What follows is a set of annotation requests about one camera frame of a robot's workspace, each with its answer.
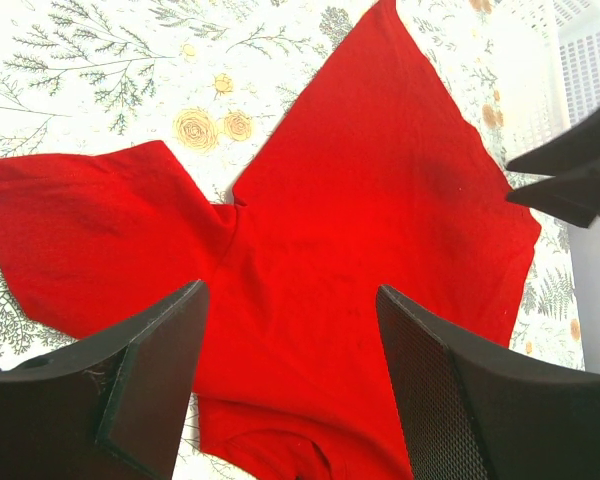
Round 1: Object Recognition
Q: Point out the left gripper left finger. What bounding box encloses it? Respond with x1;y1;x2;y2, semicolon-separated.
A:
0;281;210;479

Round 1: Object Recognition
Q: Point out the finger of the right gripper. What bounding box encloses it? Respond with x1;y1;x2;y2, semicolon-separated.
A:
507;106;600;176
506;172;600;228

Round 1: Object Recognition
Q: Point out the red t shirt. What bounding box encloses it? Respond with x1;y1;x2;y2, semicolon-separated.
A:
0;1;541;479

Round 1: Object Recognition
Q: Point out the white plastic basket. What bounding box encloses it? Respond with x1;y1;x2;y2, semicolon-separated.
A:
490;0;600;160

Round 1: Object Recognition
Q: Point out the floral table cloth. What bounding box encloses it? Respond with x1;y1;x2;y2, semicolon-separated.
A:
0;1;584;479

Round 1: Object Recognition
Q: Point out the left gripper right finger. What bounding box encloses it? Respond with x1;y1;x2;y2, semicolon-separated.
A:
376;285;600;480

